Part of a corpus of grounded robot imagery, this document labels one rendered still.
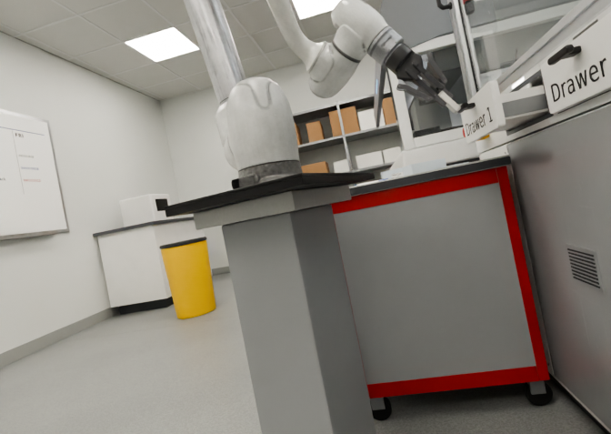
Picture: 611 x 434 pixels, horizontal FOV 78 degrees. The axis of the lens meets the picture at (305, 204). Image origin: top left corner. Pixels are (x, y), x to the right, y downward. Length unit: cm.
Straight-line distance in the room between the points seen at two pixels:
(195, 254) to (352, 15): 262
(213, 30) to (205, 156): 482
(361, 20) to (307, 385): 92
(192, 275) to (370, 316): 233
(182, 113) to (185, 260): 331
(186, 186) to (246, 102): 520
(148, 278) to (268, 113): 351
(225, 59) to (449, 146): 117
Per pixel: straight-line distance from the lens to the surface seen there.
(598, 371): 117
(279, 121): 88
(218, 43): 118
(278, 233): 81
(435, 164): 135
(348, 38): 114
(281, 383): 93
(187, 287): 340
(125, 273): 439
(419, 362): 130
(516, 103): 103
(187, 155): 608
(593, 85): 86
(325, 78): 118
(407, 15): 207
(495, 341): 132
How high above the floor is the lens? 72
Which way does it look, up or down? 1 degrees up
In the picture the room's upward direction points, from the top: 11 degrees counter-clockwise
